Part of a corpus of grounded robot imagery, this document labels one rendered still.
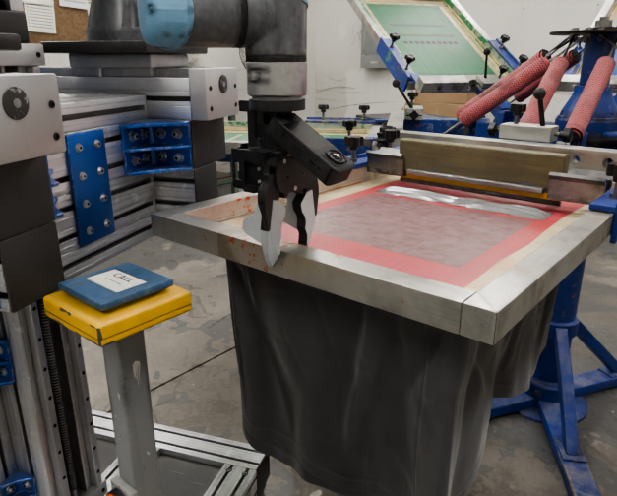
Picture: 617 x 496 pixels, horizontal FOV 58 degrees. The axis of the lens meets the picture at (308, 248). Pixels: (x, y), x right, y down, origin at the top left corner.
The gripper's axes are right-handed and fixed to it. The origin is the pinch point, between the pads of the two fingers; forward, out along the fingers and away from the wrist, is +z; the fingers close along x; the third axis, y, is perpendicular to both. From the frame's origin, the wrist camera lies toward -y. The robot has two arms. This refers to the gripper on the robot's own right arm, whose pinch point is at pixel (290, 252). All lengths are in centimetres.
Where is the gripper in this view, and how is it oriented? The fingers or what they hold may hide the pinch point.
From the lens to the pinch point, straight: 74.4
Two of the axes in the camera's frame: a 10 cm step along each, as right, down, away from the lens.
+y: -7.7, -2.1, 6.1
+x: -6.4, 2.5, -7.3
